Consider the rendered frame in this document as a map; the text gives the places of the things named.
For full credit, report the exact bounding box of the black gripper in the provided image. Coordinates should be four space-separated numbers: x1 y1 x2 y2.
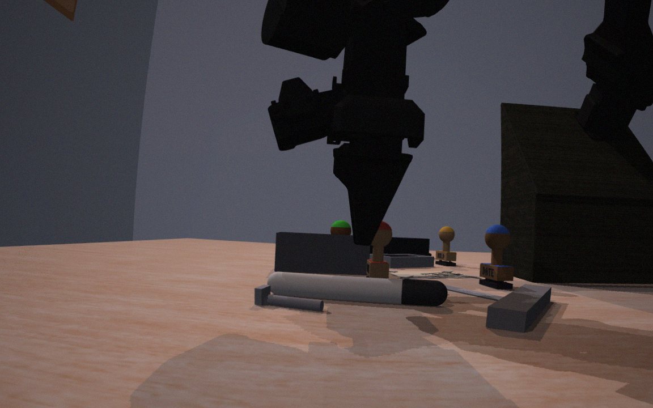
332 59 425 246

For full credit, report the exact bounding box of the brown hand stamp with red-topped knob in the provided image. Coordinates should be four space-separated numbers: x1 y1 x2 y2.
366 221 392 278

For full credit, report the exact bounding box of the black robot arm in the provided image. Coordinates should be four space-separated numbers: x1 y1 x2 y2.
261 0 653 151

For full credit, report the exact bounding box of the brown wooden date stamp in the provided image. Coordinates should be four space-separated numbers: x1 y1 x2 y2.
480 224 514 290

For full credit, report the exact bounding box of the brown wooden hand stamp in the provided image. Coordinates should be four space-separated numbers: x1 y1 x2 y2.
435 226 457 266

